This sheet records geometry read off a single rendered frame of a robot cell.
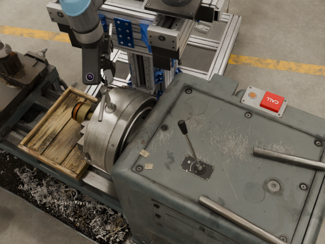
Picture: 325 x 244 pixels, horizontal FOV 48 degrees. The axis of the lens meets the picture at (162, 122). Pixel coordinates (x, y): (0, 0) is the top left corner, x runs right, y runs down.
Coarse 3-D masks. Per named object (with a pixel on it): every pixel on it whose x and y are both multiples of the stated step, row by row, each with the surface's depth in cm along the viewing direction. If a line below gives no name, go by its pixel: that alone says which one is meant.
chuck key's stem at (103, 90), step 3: (102, 87) 111; (105, 87) 111; (102, 90) 111; (105, 90) 111; (102, 93) 111; (105, 93) 111; (108, 93) 113; (108, 96) 113; (105, 99) 114; (108, 99) 114; (105, 102) 115; (108, 102) 115; (108, 105) 117; (111, 105) 118; (108, 108) 119; (111, 108) 119
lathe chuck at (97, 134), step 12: (120, 96) 123; (132, 96) 124; (96, 108) 121; (120, 108) 120; (96, 120) 120; (108, 120) 119; (96, 132) 119; (108, 132) 118; (84, 144) 122; (96, 144) 120; (96, 156) 122
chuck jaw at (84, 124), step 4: (84, 120) 134; (88, 120) 134; (84, 124) 132; (84, 128) 131; (80, 132) 130; (84, 132) 130; (84, 136) 129; (80, 140) 128; (80, 144) 126; (80, 148) 128; (88, 156) 126
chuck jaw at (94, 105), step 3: (108, 87) 131; (111, 87) 132; (120, 87) 130; (123, 87) 131; (108, 90) 130; (99, 99) 132; (93, 102) 135; (96, 102) 135; (99, 102) 132; (93, 105) 134; (96, 105) 133; (90, 108) 135; (93, 108) 134; (93, 111) 134
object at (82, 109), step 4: (76, 104) 136; (80, 104) 136; (84, 104) 136; (88, 104) 137; (76, 108) 135; (80, 108) 135; (84, 108) 135; (88, 108) 134; (72, 112) 136; (76, 112) 136; (80, 112) 134; (84, 112) 134; (88, 112) 134; (92, 112) 135; (72, 116) 137; (76, 116) 136; (80, 116) 134; (84, 116) 133; (88, 116) 134; (76, 120) 138; (80, 120) 135
